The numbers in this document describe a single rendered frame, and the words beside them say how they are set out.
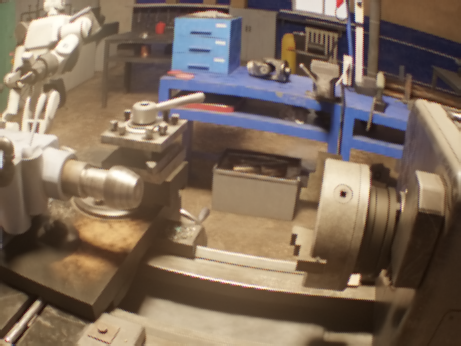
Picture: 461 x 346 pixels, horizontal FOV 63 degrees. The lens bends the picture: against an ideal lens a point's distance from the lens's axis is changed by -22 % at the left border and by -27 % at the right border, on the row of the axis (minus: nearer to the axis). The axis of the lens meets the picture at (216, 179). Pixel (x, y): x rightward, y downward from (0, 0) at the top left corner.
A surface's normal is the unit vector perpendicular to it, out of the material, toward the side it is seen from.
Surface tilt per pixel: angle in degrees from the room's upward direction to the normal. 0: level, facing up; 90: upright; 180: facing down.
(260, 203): 90
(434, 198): 42
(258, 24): 90
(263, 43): 90
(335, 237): 67
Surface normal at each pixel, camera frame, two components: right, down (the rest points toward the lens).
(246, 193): -0.22, 0.42
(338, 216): -0.18, -0.22
